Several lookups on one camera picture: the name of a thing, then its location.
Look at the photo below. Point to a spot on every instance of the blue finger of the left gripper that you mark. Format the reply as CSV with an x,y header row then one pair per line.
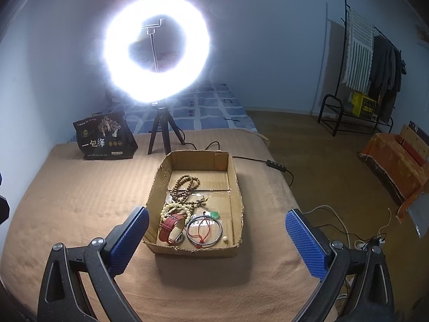
x,y
4,210

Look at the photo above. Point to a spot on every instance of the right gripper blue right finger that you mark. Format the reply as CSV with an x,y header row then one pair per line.
x,y
370,297

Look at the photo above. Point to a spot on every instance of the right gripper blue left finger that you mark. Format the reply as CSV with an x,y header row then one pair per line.
x,y
62,295

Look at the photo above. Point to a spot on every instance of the red strap wristwatch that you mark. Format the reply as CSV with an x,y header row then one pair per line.
x,y
171,229

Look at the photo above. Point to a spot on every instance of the black printed paper bag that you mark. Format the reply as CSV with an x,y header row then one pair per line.
x,y
105,137

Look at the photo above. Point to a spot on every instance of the orange cloth covered box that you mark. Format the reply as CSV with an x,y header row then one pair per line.
x,y
403,159

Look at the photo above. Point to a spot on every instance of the open cardboard box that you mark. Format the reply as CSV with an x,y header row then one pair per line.
x,y
195,183

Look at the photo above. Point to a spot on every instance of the black tripod stand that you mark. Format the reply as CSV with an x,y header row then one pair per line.
x,y
164,121

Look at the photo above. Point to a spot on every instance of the yellow black box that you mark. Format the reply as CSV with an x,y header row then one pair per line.
x,y
362,106

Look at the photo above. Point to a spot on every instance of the black clothes rack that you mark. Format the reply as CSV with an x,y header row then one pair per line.
x,y
349,109

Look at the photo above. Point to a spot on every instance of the dark hanging clothes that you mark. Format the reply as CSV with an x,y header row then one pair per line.
x,y
385,78

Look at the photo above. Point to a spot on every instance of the white striped hanging towel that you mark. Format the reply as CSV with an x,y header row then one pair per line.
x,y
360,36

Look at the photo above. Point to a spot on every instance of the white ring light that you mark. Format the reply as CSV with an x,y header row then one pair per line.
x,y
154,49

